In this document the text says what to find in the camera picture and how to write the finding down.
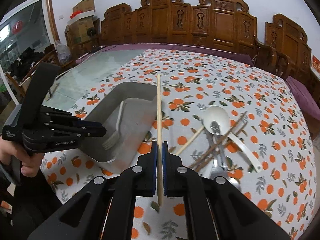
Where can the dark brown chopstick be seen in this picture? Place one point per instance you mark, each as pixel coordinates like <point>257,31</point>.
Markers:
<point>211,139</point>
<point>199,164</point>

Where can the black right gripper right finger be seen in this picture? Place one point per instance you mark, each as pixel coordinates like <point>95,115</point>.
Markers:
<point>171,182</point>

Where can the purple seat cushion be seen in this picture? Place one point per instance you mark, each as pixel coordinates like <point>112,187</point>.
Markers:
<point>304,99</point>

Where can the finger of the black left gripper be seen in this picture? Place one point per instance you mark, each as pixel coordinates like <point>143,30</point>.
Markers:
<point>92,129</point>

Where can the stainless steel slotted spoon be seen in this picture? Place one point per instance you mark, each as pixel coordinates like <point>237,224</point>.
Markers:
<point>217,136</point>

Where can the person's left hand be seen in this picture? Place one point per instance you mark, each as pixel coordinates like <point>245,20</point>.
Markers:
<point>30,164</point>

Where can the large white plastic ladle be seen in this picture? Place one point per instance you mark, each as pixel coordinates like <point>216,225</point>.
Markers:
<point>219,115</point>

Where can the carved wooden sofa bench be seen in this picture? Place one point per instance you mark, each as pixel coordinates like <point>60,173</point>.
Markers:
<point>219,24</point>

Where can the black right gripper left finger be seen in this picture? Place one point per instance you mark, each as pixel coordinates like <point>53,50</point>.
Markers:
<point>147,178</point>

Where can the stacked cardboard boxes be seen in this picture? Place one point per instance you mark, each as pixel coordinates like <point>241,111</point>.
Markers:
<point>81,31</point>

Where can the red sign on wall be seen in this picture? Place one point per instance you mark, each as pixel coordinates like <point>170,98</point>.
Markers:
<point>315,65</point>

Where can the grey metal utensil tray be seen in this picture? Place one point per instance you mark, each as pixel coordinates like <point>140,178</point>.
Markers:
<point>138,116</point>

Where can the light wooden chopstick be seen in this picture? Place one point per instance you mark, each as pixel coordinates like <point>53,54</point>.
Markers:
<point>160,193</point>
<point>198,132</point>

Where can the carved wooden armchair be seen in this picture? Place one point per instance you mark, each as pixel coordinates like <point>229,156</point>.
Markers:
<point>293,55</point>

